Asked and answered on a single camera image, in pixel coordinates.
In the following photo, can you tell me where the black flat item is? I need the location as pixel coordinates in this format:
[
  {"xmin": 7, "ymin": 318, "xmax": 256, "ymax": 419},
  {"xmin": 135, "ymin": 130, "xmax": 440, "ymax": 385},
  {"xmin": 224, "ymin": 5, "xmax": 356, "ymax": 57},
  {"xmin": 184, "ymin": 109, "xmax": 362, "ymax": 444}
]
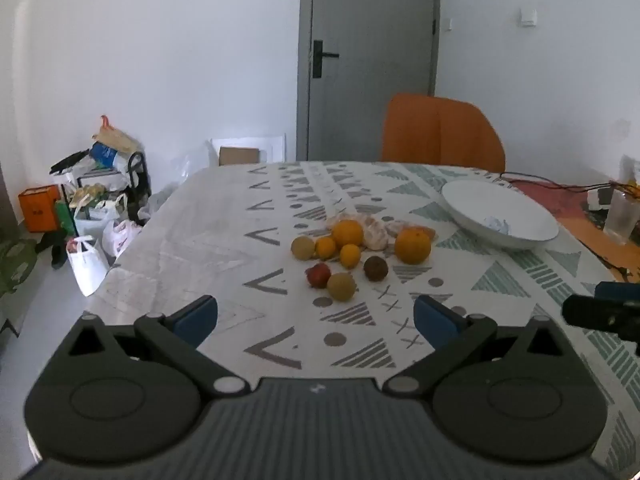
[{"xmin": 50, "ymin": 150, "xmax": 91, "ymax": 174}]

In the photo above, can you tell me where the white power adapter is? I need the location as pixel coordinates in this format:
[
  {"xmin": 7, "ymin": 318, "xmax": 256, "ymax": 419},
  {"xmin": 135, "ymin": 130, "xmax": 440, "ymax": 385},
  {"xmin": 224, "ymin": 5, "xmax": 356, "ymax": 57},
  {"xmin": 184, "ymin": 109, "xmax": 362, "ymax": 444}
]
[{"xmin": 586, "ymin": 187, "xmax": 614, "ymax": 211}]

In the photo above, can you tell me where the black door handle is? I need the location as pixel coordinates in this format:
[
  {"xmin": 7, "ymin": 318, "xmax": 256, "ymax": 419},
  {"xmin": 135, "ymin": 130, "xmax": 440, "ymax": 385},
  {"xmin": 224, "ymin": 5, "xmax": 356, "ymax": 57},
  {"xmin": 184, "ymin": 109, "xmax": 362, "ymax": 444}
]
[{"xmin": 312, "ymin": 40, "xmax": 340, "ymax": 79}]

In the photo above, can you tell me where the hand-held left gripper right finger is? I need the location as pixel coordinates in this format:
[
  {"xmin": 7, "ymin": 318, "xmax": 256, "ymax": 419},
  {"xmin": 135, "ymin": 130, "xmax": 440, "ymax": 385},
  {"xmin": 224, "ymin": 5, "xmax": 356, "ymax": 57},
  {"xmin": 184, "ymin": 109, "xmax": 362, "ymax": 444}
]
[{"xmin": 382, "ymin": 295, "xmax": 582, "ymax": 401}]

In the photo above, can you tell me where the tangerine peel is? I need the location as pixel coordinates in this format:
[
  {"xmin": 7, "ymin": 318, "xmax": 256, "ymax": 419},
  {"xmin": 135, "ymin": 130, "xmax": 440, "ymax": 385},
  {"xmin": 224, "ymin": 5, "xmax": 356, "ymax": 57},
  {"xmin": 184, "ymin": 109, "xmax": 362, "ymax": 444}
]
[{"xmin": 386, "ymin": 219, "xmax": 438, "ymax": 241}]

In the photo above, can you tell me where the white bowl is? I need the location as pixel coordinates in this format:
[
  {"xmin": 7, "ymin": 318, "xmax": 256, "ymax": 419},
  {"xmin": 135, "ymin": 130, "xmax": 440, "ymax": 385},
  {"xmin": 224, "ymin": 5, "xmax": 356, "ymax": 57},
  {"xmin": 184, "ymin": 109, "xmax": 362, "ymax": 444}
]
[{"xmin": 440, "ymin": 179, "xmax": 560, "ymax": 252}]

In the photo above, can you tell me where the brown paper bag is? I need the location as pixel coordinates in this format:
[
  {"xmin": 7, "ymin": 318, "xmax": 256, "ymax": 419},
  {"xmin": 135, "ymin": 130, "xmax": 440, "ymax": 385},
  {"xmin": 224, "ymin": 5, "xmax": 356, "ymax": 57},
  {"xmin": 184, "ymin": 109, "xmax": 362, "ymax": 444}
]
[{"xmin": 91, "ymin": 115, "xmax": 142, "ymax": 156}]

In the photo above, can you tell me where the green box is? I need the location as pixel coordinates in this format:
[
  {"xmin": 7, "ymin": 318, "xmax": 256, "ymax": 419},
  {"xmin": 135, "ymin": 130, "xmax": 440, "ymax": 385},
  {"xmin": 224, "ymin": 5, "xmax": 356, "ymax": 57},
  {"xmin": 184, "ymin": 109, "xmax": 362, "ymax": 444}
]
[{"xmin": 55, "ymin": 200, "xmax": 76, "ymax": 236}]

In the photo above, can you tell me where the dark brown round fruit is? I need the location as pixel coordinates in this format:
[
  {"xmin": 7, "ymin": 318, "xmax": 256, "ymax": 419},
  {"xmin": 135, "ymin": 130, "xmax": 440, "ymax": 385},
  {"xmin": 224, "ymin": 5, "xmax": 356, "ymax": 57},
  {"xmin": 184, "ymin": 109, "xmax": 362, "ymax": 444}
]
[{"xmin": 363, "ymin": 255, "xmax": 389, "ymax": 282}]

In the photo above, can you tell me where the large orange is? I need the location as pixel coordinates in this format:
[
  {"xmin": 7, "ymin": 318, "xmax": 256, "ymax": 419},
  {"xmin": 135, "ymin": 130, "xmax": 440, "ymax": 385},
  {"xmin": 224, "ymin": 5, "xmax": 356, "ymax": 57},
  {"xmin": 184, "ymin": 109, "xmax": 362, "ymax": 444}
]
[
  {"xmin": 331, "ymin": 220, "xmax": 365, "ymax": 249},
  {"xmin": 394, "ymin": 228, "xmax": 432, "ymax": 265}
]

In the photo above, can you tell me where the red orange table mat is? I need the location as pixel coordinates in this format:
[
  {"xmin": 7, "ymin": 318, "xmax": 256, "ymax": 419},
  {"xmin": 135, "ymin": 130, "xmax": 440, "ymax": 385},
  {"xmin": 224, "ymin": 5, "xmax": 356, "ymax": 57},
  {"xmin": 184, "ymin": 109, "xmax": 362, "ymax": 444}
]
[{"xmin": 510, "ymin": 180, "xmax": 640, "ymax": 283}]

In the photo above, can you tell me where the orange chair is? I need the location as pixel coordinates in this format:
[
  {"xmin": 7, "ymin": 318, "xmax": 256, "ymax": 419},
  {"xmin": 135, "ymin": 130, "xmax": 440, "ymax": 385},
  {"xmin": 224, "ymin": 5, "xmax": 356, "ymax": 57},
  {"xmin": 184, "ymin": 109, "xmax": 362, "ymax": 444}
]
[{"xmin": 381, "ymin": 93, "xmax": 507, "ymax": 173}]

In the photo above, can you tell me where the patterned white tablecloth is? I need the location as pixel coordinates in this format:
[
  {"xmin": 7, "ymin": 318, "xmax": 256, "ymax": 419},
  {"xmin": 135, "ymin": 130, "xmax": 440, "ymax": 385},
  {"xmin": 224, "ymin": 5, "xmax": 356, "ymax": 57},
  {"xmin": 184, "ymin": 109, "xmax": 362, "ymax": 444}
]
[{"xmin": 85, "ymin": 160, "xmax": 640, "ymax": 476}]

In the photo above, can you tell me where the cardboard box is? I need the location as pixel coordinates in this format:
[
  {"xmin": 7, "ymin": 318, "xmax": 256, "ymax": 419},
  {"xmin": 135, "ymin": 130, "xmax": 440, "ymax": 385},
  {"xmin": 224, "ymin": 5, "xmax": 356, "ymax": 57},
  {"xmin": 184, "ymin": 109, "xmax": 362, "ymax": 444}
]
[{"xmin": 218, "ymin": 146, "xmax": 261, "ymax": 167}]

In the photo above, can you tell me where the white red-print plastic bag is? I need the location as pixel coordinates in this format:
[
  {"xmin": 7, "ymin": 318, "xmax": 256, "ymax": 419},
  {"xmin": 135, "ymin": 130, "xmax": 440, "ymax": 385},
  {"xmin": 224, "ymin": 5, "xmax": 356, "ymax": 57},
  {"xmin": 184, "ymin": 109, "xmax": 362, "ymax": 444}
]
[{"xmin": 102, "ymin": 220, "xmax": 144, "ymax": 258}]

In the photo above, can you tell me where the clear plastic bag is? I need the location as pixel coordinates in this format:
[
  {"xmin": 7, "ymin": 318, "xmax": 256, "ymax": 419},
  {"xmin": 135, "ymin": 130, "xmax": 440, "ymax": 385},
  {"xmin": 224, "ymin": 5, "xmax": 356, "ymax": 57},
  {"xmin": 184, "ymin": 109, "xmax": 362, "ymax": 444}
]
[{"xmin": 137, "ymin": 182, "xmax": 179, "ymax": 223}]

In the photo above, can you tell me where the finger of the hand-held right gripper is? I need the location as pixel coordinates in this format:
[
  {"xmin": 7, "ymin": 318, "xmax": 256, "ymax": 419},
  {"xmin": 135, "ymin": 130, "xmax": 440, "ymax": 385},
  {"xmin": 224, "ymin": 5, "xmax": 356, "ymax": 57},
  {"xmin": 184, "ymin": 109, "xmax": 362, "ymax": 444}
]
[
  {"xmin": 595, "ymin": 281, "xmax": 640, "ymax": 304},
  {"xmin": 561, "ymin": 293, "xmax": 640, "ymax": 336}
]

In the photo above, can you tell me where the blue white bag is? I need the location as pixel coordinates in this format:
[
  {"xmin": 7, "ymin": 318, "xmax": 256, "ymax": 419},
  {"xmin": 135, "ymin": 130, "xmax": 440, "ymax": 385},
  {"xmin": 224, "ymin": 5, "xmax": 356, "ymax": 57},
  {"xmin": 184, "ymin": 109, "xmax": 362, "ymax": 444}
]
[{"xmin": 90, "ymin": 142, "xmax": 132, "ymax": 170}]

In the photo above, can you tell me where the grey door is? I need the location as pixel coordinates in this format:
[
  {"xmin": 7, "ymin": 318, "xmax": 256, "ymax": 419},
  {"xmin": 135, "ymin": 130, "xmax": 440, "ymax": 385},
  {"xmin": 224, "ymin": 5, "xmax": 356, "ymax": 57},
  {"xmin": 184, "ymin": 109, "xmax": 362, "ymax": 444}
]
[{"xmin": 296, "ymin": 0, "xmax": 441, "ymax": 162}]

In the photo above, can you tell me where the translucent plastic cup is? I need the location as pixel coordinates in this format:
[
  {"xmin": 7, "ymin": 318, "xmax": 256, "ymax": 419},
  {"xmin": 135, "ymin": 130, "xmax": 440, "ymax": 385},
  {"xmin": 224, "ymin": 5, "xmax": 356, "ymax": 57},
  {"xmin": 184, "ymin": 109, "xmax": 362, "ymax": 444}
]
[{"xmin": 602, "ymin": 189, "xmax": 640, "ymax": 246}]

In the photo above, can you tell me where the green-brown round fruit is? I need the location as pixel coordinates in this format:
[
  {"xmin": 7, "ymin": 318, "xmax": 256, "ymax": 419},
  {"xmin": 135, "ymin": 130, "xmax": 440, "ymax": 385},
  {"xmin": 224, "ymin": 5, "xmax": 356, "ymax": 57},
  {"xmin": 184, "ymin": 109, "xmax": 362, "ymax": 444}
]
[
  {"xmin": 291, "ymin": 236, "xmax": 316, "ymax": 261},
  {"xmin": 327, "ymin": 272, "xmax": 357, "ymax": 302}
]

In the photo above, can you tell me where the black trolley rack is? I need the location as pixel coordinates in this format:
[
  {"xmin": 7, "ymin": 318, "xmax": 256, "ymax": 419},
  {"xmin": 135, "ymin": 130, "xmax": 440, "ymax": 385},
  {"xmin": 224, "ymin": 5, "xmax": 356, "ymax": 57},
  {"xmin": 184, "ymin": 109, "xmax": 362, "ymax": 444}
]
[{"xmin": 75, "ymin": 152, "xmax": 152, "ymax": 223}]

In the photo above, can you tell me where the orange box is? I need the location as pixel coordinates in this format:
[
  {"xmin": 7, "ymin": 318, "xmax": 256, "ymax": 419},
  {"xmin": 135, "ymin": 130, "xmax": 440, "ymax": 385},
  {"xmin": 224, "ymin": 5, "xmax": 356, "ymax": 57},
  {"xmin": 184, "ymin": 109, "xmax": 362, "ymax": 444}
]
[{"xmin": 19, "ymin": 186, "xmax": 62, "ymax": 233}]

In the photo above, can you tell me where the peeled tangerine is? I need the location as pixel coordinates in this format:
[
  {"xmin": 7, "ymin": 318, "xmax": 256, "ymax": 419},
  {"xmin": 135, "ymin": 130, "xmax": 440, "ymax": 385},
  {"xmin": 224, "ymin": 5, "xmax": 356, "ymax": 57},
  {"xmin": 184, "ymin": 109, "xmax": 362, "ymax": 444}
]
[{"xmin": 361, "ymin": 216, "xmax": 391, "ymax": 252}]

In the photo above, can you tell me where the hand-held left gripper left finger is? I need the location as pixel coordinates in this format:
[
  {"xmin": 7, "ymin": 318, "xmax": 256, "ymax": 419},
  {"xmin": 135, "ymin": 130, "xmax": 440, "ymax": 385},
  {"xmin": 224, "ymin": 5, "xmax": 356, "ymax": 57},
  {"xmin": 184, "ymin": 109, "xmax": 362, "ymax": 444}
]
[{"xmin": 64, "ymin": 295, "xmax": 251, "ymax": 401}]

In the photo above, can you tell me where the black cable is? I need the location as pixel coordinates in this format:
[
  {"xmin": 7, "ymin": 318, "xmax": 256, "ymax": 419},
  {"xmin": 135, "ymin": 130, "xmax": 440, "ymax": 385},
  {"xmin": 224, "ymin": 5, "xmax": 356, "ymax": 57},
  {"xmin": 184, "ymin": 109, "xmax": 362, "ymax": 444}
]
[{"xmin": 500, "ymin": 172, "xmax": 617, "ymax": 197}]

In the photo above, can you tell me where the red round fruit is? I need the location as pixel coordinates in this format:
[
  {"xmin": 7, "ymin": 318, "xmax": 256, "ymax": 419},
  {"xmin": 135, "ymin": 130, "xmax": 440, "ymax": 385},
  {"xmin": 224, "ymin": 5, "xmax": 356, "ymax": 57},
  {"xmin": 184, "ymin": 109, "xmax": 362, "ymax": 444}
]
[{"xmin": 305, "ymin": 263, "xmax": 332, "ymax": 289}]

